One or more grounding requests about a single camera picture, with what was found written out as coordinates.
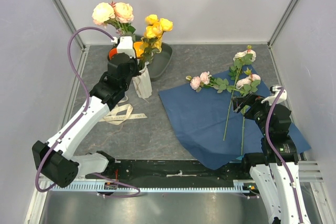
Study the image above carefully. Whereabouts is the pale pink flower stem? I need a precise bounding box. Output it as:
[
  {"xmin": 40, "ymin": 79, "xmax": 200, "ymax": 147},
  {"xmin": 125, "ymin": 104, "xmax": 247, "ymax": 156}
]
[{"xmin": 236, "ymin": 68, "xmax": 261, "ymax": 156}]

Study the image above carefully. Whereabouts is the right aluminium frame post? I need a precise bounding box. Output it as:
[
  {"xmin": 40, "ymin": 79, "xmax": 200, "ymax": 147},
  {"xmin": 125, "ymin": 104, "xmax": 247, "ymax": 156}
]
[{"xmin": 267, "ymin": 0, "xmax": 300, "ymax": 48}]

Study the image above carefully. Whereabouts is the pink flower stem one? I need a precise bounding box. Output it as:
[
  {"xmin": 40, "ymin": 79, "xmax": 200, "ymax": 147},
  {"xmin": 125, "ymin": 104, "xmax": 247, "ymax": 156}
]
[{"xmin": 91, "ymin": 0, "xmax": 136, "ymax": 36}]

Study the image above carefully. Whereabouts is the aluminium frame post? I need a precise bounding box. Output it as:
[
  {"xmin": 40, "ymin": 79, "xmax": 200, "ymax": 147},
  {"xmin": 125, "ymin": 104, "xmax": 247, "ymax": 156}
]
[
  {"xmin": 36, "ymin": 0, "xmax": 87, "ymax": 51},
  {"xmin": 267, "ymin": 0, "xmax": 300, "ymax": 48}
]

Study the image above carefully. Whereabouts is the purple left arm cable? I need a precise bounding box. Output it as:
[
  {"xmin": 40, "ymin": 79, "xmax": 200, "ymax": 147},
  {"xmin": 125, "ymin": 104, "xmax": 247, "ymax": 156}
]
[{"xmin": 35, "ymin": 26, "xmax": 141, "ymax": 198}]

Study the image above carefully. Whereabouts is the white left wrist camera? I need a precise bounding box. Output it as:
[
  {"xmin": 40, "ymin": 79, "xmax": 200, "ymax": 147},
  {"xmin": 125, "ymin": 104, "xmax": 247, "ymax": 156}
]
[{"xmin": 111, "ymin": 36, "xmax": 136, "ymax": 58}]

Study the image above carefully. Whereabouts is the white pink flower stem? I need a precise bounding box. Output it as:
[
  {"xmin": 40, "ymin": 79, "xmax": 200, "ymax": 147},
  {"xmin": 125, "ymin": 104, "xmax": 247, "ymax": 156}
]
[{"xmin": 223, "ymin": 45, "xmax": 257, "ymax": 141}]

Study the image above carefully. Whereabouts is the white slotted cable duct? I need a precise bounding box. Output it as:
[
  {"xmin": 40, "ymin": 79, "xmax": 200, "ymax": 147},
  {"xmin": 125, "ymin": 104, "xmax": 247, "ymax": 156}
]
[{"xmin": 51, "ymin": 179, "xmax": 257, "ymax": 194}]

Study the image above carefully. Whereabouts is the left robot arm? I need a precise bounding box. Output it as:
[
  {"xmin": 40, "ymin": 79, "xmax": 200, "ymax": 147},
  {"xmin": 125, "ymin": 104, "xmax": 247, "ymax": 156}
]
[{"xmin": 32, "ymin": 52, "xmax": 139, "ymax": 188}]

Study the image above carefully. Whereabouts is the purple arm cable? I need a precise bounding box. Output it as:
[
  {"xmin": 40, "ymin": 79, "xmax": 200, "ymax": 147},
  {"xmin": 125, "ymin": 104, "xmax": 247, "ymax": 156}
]
[
  {"xmin": 263, "ymin": 88, "xmax": 305, "ymax": 224},
  {"xmin": 35, "ymin": 26, "xmax": 141, "ymax": 198}
]

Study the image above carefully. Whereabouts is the yellow flower bunch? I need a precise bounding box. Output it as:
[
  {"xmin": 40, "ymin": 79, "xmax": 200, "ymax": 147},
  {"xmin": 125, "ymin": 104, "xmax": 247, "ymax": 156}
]
[{"xmin": 138, "ymin": 14, "xmax": 173, "ymax": 70}]

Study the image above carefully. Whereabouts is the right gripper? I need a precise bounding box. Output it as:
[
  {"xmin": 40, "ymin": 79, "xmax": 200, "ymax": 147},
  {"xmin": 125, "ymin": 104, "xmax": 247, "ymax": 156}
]
[{"xmin": 231, "ymin": 91, "xmax": 278, "ymax": 136}]

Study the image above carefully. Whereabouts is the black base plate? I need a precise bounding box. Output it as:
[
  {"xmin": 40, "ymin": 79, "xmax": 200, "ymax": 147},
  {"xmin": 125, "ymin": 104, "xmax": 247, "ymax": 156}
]
[{"xmin": 101, "ymin": 159, "xmax": 251, "ymax": 188}]

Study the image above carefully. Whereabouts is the orange bowl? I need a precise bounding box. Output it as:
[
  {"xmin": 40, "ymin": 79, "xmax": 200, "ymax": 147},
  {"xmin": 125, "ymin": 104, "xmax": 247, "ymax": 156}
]
[{"xmin": 133, "ymin": 41, "xmax": 144, "ymax": 59}]

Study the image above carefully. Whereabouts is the blue wrapping paper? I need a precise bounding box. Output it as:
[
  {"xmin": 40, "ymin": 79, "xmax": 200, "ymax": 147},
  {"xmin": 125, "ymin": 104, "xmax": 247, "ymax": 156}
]
[{"xmin": 158, "ymin": 63, "xmax": 312, "ymax": 170}]

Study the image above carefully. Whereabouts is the white ribbed vase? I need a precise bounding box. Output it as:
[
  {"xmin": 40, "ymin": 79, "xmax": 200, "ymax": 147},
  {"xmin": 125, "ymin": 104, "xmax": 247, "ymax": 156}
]
[{"xmin": 132, "ymin": 65, "xmax": 152, "ymax": 99}]

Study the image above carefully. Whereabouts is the orange cup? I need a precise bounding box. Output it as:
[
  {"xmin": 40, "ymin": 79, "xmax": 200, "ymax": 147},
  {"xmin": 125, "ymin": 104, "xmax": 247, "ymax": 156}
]
[{"xmin": 108, "ymin": 48, "xmax": 118, "ymax": 61}]

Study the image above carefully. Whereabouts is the pink flower stem two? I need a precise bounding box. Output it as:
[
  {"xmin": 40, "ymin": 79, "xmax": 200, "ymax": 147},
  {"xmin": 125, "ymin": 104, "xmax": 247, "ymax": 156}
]
[{"xmin": 185, "ymin": 71, "xmax": 232, "ymax": 93}]

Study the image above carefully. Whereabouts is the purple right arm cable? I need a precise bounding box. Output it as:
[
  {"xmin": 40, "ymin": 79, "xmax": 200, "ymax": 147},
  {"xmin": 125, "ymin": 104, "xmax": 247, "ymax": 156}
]
[{"xmin": 263, "ymin": 88, "xmax": 305, "ymax": 224}]

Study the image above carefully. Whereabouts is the left aluminium frame post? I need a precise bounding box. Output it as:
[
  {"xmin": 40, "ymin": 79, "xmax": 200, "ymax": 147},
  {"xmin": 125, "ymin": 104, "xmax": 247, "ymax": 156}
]
[{"xmin": 36, "ymin": 0, "xmax": 87, "ymax": 51}]

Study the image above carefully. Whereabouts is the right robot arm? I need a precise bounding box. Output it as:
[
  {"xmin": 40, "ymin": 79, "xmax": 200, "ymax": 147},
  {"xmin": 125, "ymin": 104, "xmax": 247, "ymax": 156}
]
[{"xmin": 232, "ymin": 94, "xmax": 311, "ymax": 223}]

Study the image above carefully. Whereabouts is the dark grey tray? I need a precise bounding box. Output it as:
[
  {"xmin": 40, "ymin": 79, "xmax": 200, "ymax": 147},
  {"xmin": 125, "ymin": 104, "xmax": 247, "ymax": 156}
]
[{"xmin": 104, "ymin": 36, "xmax": 172, "ymax": 81}]

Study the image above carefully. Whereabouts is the cream printed ribbon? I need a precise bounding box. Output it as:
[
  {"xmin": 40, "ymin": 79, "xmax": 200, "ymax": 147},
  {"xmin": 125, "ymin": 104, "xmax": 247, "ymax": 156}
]
[{"xmin": 99, "ymin": 96, "xmax": 147, "ymax": 125}]

